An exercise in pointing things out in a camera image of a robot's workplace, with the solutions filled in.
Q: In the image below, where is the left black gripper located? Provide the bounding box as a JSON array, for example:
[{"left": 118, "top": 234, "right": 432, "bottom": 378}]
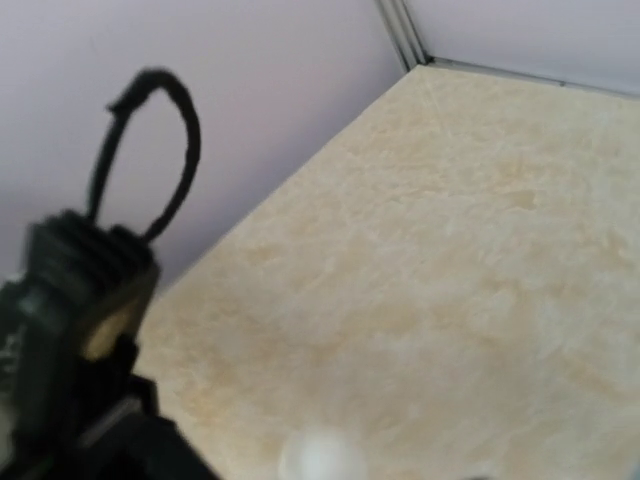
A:
[{"left": 0, "top": 339, "right": 226, "bottom": 480}]

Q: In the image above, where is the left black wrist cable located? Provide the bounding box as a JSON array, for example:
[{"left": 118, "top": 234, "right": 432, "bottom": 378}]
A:
[{"left": 87, "top": 68, "right": 202, "bottom": 241}]

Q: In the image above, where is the left aluminium frame post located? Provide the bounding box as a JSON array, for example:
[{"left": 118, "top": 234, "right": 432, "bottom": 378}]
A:
[{"left": 374, "top": 0, "right": 434, "bottom": 72}]

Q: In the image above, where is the small white glue cap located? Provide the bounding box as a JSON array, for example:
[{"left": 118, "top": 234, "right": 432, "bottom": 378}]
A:
[{"left": 278, "top": 430, "right": 368, "bottom": 480}]

